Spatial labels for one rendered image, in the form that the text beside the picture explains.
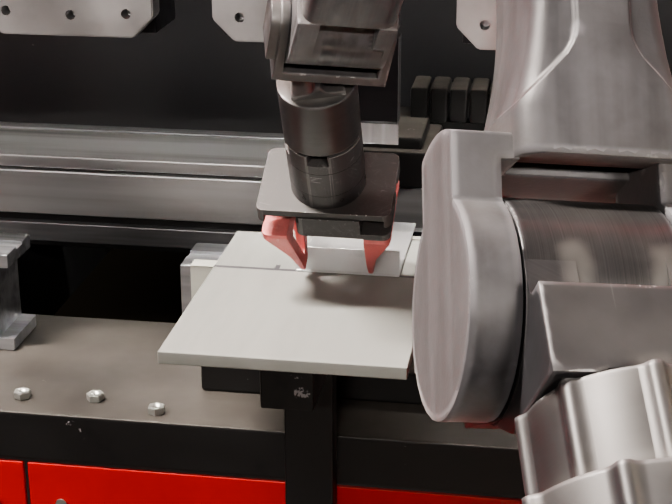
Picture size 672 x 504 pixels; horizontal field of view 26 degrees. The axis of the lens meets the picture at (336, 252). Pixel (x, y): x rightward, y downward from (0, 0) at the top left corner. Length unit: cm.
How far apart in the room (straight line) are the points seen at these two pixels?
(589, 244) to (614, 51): 7
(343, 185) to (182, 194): 50
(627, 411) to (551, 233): 7
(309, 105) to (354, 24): 9
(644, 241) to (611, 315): 4
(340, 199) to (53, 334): 43
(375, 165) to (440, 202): 62
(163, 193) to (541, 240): 111
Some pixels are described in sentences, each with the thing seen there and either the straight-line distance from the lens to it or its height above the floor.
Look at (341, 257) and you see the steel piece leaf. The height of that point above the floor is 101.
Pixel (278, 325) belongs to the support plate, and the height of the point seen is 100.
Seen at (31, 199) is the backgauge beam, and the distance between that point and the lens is 161.
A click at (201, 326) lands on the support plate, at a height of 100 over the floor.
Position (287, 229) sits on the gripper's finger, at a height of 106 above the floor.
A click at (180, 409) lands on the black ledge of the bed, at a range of 125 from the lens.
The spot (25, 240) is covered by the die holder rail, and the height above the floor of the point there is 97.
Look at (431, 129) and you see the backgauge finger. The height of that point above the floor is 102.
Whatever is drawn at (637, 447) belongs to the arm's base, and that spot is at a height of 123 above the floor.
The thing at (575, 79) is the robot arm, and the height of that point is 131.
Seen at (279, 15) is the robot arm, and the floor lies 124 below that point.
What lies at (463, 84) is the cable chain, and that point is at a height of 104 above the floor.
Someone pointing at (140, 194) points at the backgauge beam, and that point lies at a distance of 156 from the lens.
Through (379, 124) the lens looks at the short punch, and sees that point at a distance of 125.
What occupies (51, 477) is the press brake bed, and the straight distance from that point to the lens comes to 128.
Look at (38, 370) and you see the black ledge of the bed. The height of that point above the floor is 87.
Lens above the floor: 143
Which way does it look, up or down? 20 degrees down
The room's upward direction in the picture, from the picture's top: straight up
